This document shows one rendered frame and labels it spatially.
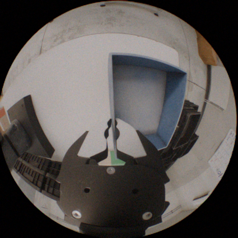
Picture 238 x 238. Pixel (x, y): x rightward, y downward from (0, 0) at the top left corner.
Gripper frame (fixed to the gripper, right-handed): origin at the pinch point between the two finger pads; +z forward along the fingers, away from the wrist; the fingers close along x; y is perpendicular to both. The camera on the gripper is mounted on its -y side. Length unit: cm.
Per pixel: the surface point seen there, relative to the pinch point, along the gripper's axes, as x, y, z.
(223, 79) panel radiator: 242, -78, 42
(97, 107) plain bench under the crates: -4.0, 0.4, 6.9
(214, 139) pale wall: 259, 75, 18
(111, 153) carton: -1.1, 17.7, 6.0
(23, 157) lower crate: -70, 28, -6
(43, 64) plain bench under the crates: -19.9, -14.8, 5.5
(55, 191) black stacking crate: -27.2, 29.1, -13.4
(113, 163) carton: -0.4, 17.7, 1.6
